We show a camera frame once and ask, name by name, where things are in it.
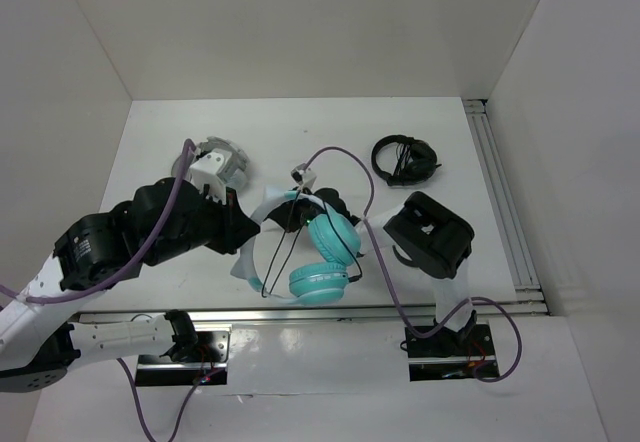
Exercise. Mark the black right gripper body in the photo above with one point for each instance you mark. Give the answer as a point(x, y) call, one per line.
point(303, 211)

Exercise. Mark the aluminium front rail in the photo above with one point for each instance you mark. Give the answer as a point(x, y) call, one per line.
point(292, 315)

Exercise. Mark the aluminium rail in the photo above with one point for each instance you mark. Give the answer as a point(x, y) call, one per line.
point(292, 315)
point(530, 296)

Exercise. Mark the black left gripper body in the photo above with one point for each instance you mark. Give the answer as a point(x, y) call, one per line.
point(207, 228)

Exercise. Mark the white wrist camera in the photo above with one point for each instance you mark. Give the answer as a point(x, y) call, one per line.
point(303, 176)
point(205, 174)

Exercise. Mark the black headset with microphone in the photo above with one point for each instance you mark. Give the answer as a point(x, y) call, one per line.
point(416, 161)

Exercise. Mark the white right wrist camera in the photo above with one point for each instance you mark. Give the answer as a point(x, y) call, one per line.
point(303, 176)

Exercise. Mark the grey white gaming headset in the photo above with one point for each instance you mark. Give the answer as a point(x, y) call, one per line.
point(235, 174)

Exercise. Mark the black slim headphones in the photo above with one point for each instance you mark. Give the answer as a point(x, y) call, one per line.
point(409, 255)

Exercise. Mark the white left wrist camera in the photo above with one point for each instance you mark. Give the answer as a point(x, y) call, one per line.
point(205, 174)

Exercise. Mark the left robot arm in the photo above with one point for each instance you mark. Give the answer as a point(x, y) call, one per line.
point(40, 343)

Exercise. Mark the aluminium right side rail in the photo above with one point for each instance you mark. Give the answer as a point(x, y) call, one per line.
point(530, 296)

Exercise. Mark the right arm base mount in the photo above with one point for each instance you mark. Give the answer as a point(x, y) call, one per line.
point(443, 357)

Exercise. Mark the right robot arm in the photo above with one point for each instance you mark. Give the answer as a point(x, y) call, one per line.
point(436, 240)

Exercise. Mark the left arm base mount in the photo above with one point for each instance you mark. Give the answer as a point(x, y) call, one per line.
point(206, 364)

